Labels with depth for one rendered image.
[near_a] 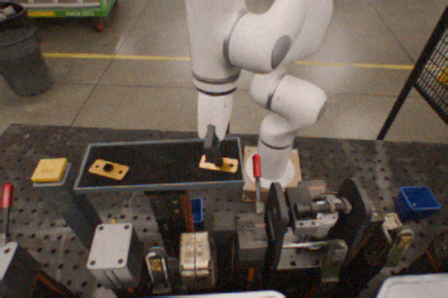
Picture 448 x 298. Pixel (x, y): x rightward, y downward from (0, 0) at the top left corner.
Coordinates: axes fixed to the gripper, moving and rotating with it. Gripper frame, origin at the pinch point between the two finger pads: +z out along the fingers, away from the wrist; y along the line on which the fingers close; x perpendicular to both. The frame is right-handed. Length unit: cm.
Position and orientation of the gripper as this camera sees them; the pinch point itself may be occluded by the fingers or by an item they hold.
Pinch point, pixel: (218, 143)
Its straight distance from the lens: 62.5
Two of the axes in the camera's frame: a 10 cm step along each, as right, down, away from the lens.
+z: 0.0, 6.8, 7.3
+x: 9.8, 1.5, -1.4
